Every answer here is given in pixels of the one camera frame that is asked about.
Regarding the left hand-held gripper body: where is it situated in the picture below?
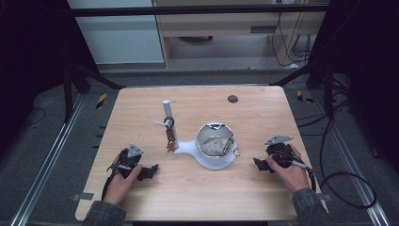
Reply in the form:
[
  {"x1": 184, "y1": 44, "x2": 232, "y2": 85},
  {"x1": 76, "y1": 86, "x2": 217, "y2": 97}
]
[{"x1": 106, "y1": 142, "x2": 145, "y2": 181}]

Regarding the black horizontal bar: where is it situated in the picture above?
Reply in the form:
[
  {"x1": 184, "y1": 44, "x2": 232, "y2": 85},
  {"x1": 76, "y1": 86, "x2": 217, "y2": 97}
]
[{"x1": 46, "y1": 5, "x2": 331, "y2": 18}]

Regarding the white stand with round tray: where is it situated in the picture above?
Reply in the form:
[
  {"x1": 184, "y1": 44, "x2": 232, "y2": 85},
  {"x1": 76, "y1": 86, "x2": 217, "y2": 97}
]
[{"x1": 153, "y1": 99, "x2": 240, "y2": 171}]

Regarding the white textured fabric pouch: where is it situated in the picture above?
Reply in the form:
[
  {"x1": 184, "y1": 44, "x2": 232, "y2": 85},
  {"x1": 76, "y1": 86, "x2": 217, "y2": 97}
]
[{"x1": 200, "y1": 137, "x2": 231, "y2": 156}]

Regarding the bundle of black hanging cables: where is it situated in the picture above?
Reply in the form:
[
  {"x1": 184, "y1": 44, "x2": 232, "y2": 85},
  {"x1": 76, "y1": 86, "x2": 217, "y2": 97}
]
[{"x1": 271, "y1": 11, "x2": 312, "y2": 68}]

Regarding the black metal stand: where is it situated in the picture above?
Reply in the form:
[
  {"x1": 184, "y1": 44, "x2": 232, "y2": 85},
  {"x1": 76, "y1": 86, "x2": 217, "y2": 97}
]
[
  {"x1": 61, "y1": 57, "x2": 126, "y2": 124},
  {"x1": 269, "y1": 57, "x2": 336, "y2": 121}
]

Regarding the person's right hand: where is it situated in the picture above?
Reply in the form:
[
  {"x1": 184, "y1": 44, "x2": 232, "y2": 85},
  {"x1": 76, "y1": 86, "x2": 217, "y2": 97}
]
[{"x1": 266, "y1": 143, "x2": 311, "y2": 194}]

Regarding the aluminium floor rail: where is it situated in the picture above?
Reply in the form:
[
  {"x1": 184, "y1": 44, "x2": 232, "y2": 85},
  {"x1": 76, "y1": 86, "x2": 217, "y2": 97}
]
[
  {"x1": 311, "y1": 89, "x2": 391, "y2": 226},
  {"x1": 8, "y1": 93, "x2": 87, "y2": 226}
]

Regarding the white cabinet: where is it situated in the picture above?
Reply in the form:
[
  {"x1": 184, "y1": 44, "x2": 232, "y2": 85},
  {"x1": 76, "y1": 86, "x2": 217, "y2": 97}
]
[{"x1": 66, "y1": 0, "x2": 166, "y2": 65}]

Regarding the person's left hand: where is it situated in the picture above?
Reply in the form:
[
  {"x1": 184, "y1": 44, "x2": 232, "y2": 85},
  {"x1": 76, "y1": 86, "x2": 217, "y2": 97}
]
[{"x1": 103, "y1": 164, "x2": 143, "y2": 207}]

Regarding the right gripper cable with plug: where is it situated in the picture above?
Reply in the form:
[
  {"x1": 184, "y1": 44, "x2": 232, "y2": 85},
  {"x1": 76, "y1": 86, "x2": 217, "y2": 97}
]
[{"x1": 291, "y1": 159, "x2": 317, "y2": 192}]

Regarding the black looped floor cable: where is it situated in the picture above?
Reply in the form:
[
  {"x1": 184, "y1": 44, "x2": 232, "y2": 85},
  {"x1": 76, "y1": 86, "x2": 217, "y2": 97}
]
[{"x1": 319, "y1": 117, "x2": 377, "y2": 210}]

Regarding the yellow black tape marker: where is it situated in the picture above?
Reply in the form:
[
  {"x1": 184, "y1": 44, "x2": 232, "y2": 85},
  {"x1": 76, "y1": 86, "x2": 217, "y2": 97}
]
[
  {"x1": 95, "y1": 92, "x2": 108, "y2": 110},
  {"x1": 296, "y1": 89, "x2": 314, "y2": 105}
]

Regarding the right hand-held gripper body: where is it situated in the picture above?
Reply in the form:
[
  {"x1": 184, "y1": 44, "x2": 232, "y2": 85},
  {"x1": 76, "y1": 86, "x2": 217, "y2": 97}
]
[{"x1": 263, "y1": 135, "x2": 296, "y2": 170}]

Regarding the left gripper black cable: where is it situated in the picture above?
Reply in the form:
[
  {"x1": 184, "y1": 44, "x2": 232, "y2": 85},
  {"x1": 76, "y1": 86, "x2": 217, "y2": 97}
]
[{"x1": 101, "y1": 163, "x2": 120, "y2": 201}]

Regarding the metal keychain with ring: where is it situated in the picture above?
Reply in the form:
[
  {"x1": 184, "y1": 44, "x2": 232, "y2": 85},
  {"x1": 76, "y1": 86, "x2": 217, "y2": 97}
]
[{"x1": 223, "y1": 137, "x2": 242, "y2": 158}]

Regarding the keychain with brown charms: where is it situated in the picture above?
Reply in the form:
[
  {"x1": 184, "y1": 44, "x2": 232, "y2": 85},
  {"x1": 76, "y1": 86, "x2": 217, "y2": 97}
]
[{"x1": 163, "y1": 116, "x2": 178, "y2": 154}]

